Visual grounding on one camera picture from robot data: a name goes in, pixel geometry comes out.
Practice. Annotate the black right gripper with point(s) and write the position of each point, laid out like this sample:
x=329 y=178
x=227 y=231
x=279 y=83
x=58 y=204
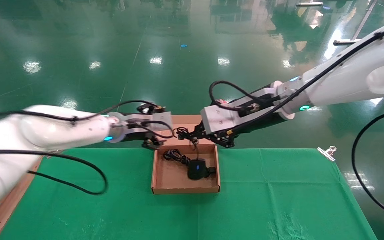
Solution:
x=227 y=138

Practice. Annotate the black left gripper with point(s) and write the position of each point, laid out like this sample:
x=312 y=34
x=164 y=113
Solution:
x=152 y=143

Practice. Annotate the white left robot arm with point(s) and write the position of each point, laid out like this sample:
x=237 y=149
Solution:
x=28 y=133

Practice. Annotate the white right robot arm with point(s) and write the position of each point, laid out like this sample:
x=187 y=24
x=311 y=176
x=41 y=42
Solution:
x=352 y=76

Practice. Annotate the brown cardboard box open lid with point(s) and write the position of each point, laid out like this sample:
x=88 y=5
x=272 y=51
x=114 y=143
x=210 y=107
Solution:
x=172 y=181

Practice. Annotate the green table cloth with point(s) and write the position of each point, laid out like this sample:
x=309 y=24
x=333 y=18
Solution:
x=238 y=213

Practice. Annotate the silver binder clip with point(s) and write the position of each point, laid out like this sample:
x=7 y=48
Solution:
x=327 y=153

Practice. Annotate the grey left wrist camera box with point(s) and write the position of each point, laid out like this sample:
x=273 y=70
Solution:
x=162 y=120

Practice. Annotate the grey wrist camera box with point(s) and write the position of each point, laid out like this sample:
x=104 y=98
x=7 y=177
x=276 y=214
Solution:
x=218 y=120
x=162 y=120

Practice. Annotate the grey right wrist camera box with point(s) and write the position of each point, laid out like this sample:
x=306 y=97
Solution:
x=218 y=120

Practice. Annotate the white table leg frame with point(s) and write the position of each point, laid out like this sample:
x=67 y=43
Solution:
x=308 y=4
x=358 y=30

